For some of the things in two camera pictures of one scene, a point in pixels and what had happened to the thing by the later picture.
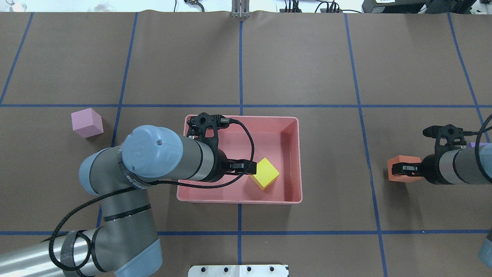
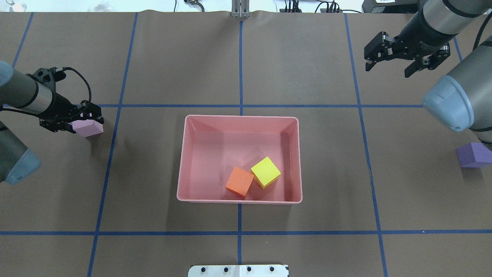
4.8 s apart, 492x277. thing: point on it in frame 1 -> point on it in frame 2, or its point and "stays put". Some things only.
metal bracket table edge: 240,9 stays put
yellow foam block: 266,174 stays put
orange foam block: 401,159 -> 239,181
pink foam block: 87,122 stays put
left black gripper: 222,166 -> 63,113
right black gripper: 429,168 -> 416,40
